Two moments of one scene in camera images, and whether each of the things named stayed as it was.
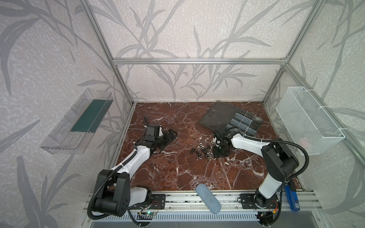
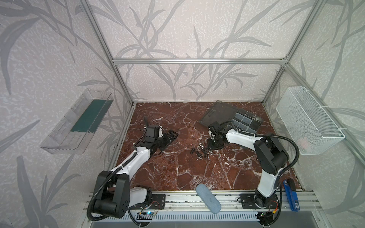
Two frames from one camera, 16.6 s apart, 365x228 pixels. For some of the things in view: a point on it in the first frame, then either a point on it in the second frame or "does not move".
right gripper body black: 218,147 to 216,141
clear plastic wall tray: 71,135 does not move
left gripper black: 166,136 does not move
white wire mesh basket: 308,127 does not move
